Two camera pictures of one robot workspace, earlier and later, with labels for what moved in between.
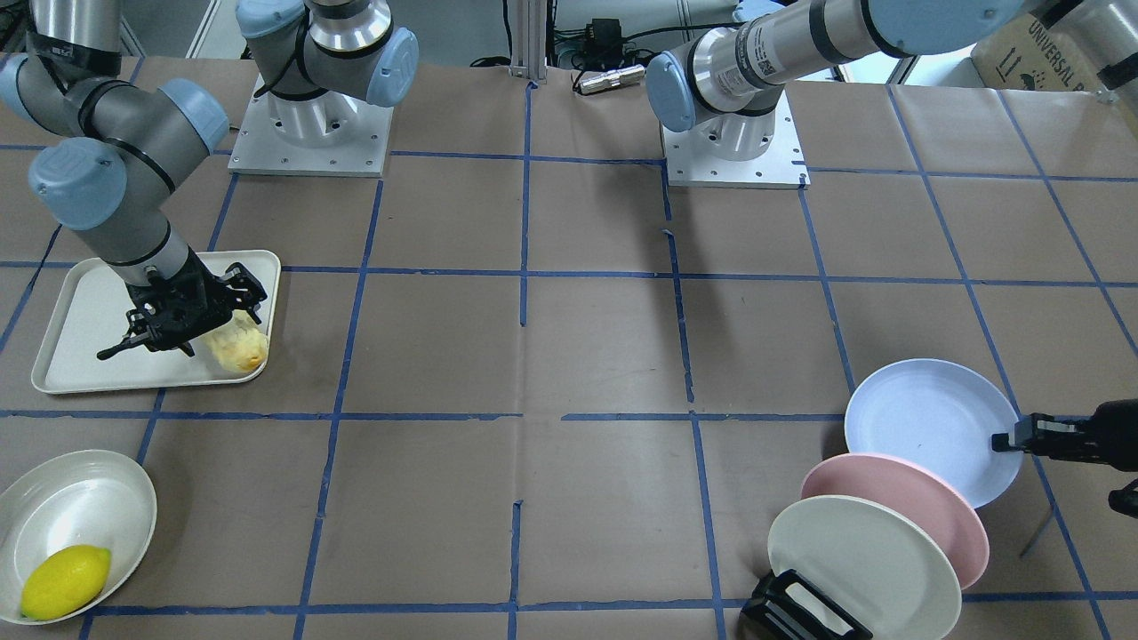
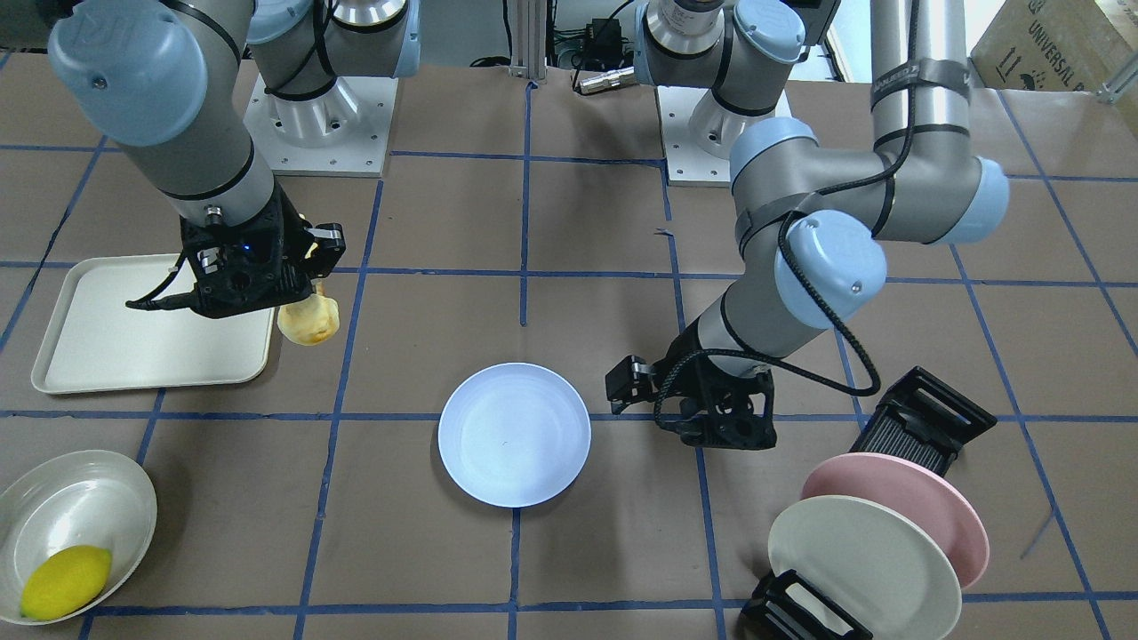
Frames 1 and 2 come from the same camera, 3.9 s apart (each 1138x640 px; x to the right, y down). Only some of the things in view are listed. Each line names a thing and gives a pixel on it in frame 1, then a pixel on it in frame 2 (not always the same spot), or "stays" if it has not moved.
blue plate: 941,412 to 515,435
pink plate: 912,492 stays
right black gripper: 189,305 to 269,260
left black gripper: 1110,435 to 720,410
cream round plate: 73,499 stays
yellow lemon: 65,582 stays
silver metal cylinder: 627,76 stays
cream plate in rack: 873,564 stays
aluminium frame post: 529,40 stays
